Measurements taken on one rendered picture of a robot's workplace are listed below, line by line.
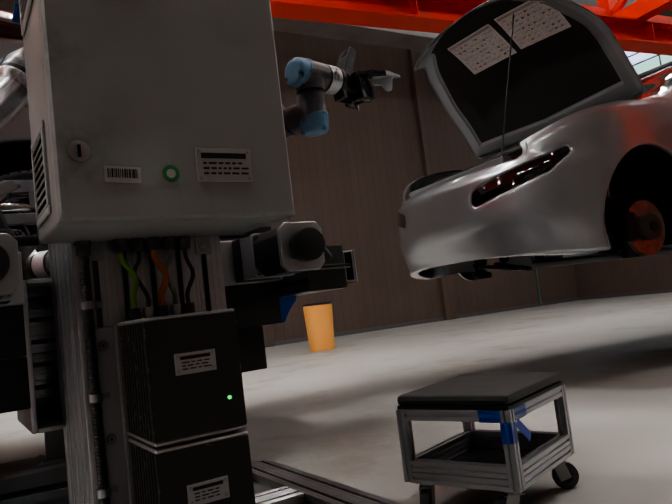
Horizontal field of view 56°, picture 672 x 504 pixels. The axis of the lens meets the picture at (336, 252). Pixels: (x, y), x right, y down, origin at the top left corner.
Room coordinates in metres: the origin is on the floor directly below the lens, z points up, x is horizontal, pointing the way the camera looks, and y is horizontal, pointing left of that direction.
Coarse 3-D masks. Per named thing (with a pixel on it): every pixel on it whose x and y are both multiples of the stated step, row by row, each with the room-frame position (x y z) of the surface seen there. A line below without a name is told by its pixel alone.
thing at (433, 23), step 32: (288, 0) 4.87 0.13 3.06; (320, 0) 5.00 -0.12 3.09; (352, 0) 5.13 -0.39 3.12; (384, 0) 5.27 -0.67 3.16; (416, 0) 5.28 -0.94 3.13; (448, 0) 5.51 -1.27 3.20; (480, 0) 5.59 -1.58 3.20; (608, 0) 6.79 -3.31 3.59; (640, 0) 6.43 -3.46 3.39; (640, 32) 6.67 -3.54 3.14
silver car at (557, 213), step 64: (576, 128) 3.42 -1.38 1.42; (640, 128) 3.53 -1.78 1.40; (448, 192) 3.84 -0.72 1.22; (512, 192) 3.49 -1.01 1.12; (576, 192) 3.39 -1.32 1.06; (640, 192) 3.96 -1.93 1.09; (448, 256) 3.97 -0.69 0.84; (512, 256) 3.62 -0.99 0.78; (576, 256) 5.35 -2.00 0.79; (640, 256) 6.04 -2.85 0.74
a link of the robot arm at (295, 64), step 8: (288, 64) 1.57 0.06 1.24; (296, 64) 1.55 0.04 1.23; (304, 64) 1.55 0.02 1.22; (312, 64) 1.56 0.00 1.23; (320, 64) 1.59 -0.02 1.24; (288, 72) 1.57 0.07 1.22; (296, 72) 1.55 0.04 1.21; (304, 72) 1.55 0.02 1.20; (312, 72) 1.56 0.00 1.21; (320, 72) 1.58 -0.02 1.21; (328, 72) 1.60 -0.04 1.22; (288, 80) 1.58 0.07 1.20; (296, 80) 1.56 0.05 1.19; (304, 80) 1.56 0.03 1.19; (312, 80) 1.57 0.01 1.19; (320, 80) 1.58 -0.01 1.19; (328, 80) 1.61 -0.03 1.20; (296, 88) 1.59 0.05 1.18; (328, 88) 1.63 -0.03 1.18
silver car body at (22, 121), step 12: (0, 12) 2.24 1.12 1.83; (0, 24) 2.19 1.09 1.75; (12, 24) 2.21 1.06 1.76; (0, 36) 2.16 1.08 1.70; (12, 36) 2.18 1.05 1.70; (0, 48) 2.14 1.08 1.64; (12, 48) 2.16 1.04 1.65; (24, 108) 2.15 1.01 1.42; (12, 120) 2.14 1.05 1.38; (24, 120) 2.15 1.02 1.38; (12, 132) 2.14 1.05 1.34; (24, 132) 2.15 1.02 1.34
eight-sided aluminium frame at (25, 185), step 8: (0, 184) 1.91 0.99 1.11; (8, 184) 1.92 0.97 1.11; (16, 184) 1.94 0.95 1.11; (24, 184) 1.94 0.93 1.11; (32, 184) 1.95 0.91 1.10; (0, 192) 1.91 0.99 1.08; (8, 192) 1.92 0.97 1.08; (16, 192) 1.93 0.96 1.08; (24, 192) 1.94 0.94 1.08; (0, 200) 1.91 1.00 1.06
